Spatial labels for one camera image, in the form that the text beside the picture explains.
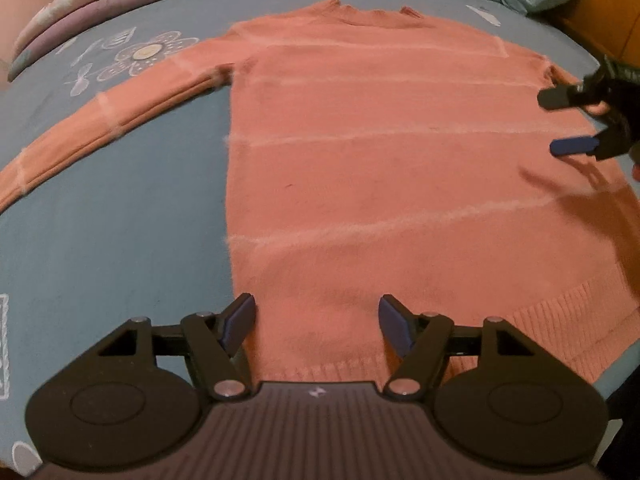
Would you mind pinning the orange striped knit sweater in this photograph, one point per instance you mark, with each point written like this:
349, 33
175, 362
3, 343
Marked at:
375, 170

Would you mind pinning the wooden bed headboard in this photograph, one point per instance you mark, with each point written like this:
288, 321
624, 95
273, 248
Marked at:
610, 20

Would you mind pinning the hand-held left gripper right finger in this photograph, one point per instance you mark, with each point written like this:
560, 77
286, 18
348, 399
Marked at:
395, 325

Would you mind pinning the folded floral quilt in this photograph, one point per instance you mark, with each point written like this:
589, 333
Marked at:
65, 15

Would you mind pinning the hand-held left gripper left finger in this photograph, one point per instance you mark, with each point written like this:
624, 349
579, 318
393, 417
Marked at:
240, 320

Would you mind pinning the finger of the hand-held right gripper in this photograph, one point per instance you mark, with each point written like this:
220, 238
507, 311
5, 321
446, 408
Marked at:
560, 97
570, 146

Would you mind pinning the blue floral bed sheet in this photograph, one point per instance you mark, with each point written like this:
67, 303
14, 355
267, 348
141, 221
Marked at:
125, 210

